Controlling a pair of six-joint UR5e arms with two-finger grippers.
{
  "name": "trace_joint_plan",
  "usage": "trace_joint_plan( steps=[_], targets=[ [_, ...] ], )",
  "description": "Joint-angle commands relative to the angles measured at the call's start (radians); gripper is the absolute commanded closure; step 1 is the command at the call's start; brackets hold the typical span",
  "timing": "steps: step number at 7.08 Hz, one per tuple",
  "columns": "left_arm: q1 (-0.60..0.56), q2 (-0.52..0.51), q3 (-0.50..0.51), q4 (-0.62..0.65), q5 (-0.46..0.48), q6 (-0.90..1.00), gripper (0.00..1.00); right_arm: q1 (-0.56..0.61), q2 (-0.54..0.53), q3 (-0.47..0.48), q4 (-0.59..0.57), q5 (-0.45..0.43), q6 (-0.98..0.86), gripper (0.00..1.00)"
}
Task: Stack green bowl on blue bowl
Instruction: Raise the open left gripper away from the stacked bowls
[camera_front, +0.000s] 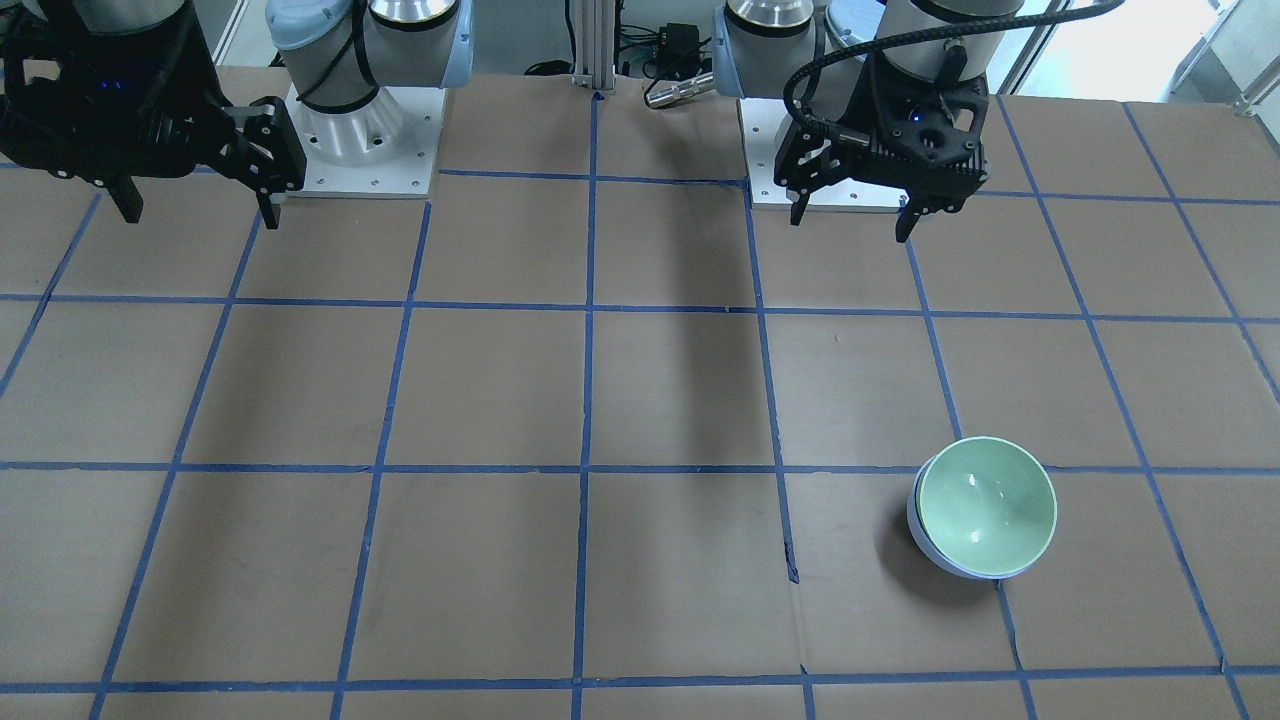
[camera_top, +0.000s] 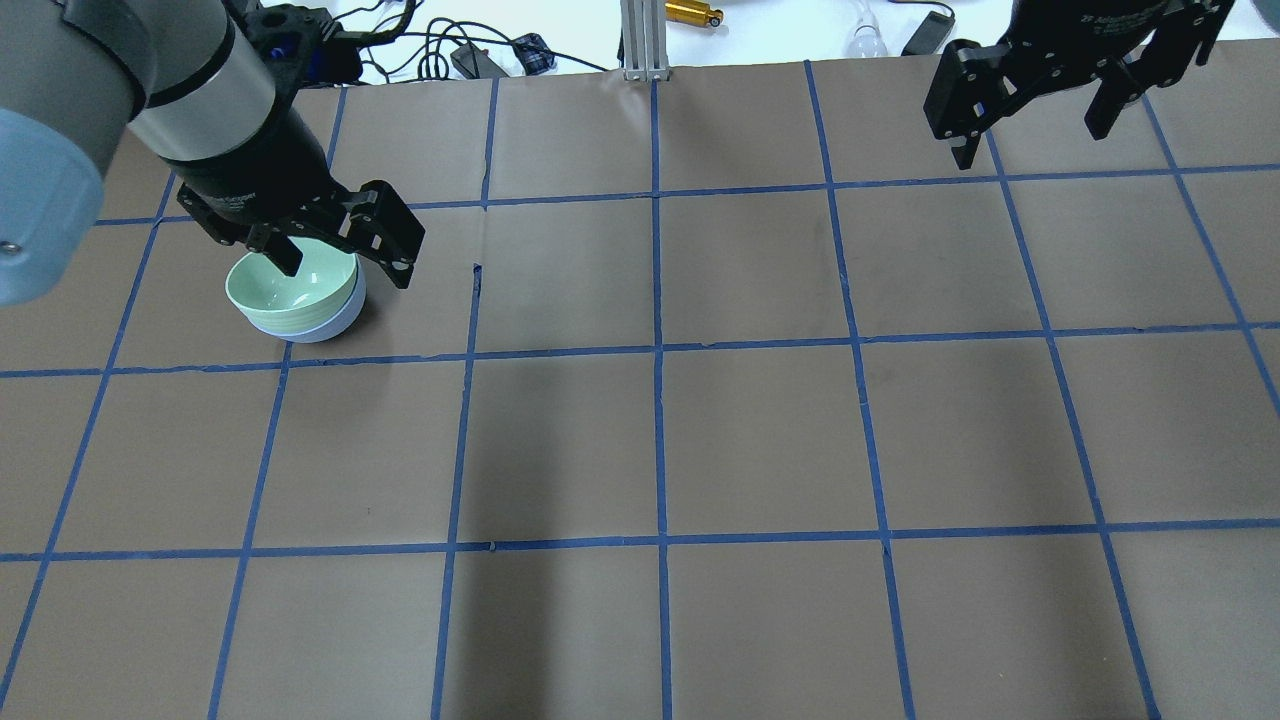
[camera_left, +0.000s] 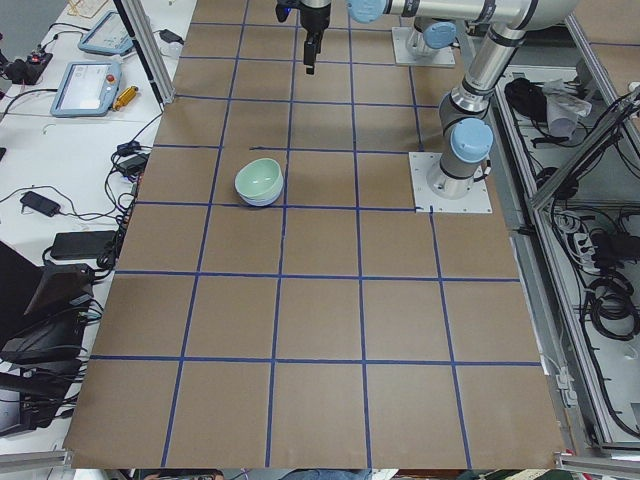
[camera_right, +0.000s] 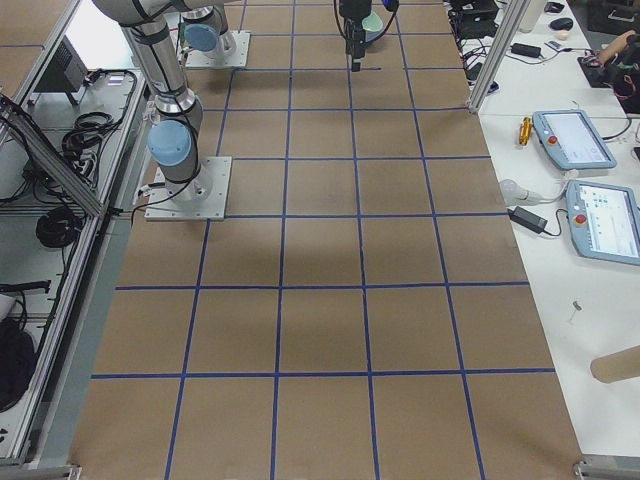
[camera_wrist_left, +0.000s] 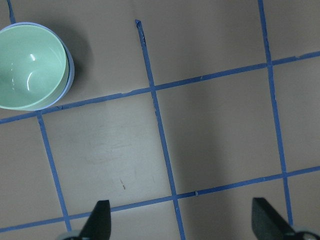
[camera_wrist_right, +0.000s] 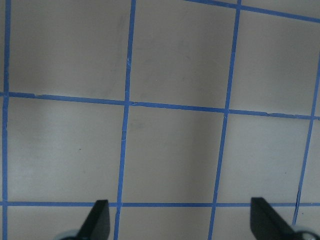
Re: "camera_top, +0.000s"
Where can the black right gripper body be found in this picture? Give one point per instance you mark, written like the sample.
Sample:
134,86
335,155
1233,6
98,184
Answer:
1082,36

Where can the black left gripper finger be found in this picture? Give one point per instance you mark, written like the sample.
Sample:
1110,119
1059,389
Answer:
260,238
372,222

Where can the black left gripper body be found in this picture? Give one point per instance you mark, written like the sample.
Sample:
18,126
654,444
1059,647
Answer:
258,162

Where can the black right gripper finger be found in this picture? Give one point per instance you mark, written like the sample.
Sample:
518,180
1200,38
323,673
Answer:
975,86
1150,70

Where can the green ceramic bowl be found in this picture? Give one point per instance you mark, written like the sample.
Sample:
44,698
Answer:
278,303

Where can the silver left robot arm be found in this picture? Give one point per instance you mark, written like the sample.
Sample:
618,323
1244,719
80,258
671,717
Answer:
209,88

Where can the blue ceramic bowl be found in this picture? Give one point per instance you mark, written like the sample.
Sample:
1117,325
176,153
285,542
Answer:
340,322

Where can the small black charger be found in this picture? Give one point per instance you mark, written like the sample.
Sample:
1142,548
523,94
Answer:
930,35

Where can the white light bulb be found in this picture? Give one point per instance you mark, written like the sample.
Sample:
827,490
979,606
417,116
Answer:
865,39

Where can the yellow brass cylinder tool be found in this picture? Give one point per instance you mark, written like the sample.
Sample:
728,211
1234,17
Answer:
694,13

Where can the brown paper table mat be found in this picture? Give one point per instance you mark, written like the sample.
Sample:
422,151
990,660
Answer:
731,399

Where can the aluminium frame post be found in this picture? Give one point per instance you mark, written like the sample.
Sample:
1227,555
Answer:
644,41

